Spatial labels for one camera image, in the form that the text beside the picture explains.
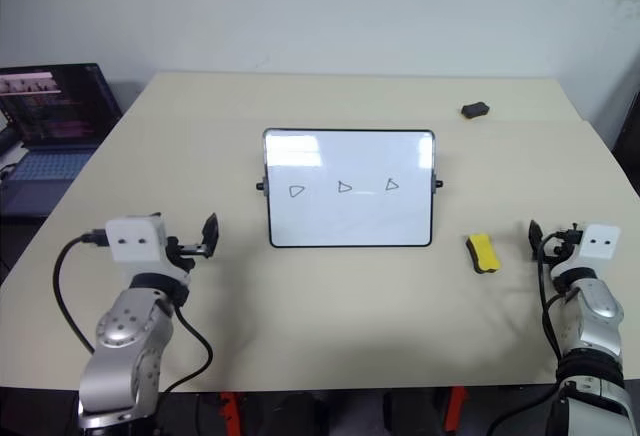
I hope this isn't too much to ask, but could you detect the dark object at wall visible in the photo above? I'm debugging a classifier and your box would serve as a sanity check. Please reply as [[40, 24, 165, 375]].
[[611, 74, 640, 170]]

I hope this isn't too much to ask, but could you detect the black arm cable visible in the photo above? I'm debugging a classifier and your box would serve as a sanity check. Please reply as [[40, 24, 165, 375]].
[[536, 230, 576, 363], [53, 228, 214, 395]]

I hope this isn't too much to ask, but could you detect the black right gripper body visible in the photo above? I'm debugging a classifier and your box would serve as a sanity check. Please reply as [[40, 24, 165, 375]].
[[537, 227, 583, 265]]

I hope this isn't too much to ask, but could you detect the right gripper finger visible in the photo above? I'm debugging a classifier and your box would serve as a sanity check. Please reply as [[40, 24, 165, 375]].
[[528, 219, 546, 262]]

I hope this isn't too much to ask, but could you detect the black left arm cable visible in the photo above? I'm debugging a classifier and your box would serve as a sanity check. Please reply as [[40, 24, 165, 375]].
[[53, 228, 214, 395]]

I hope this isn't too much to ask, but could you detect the yellow and black eraser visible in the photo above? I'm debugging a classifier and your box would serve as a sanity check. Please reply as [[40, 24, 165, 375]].
[[465, 232, 503, 275]]

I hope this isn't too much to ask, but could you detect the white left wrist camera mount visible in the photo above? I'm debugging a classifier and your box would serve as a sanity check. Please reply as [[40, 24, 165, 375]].
[[104, 214, 169, 278]]

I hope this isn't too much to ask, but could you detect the red frame part under table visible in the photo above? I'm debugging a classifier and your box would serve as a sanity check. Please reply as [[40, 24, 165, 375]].
[[218, 391, 242, 436], [443, 386, 469, 433]]

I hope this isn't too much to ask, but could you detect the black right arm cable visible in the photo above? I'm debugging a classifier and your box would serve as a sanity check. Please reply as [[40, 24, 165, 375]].
[[536, 230, 576, 363]]

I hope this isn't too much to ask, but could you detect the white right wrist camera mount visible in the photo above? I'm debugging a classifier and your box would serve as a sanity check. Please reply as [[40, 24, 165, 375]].
[[573, 223, 622, 263]]

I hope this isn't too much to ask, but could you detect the black cable under table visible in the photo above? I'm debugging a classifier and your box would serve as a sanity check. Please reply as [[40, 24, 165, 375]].
[[486, 384, 569, 436]]

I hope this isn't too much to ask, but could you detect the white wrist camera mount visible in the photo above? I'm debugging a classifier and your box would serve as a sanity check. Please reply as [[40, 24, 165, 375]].
[[573, 223, 622, 263], [104, 214, 169, 278]]

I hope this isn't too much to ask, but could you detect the small tabletop whiteboard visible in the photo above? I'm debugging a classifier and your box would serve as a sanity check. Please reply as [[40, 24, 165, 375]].
[[254, 128, 445, 249]]

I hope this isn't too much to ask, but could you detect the open blue laptop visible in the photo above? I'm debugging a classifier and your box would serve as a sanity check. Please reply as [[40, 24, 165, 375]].
[[0, 62, 124, 218]]

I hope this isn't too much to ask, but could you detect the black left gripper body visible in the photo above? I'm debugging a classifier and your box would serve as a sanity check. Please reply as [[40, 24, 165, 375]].
[[165, 235, 209, 275]]

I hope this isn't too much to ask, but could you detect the small black object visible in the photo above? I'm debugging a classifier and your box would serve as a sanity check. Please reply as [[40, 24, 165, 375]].
[[459, 100, 491, 120]]

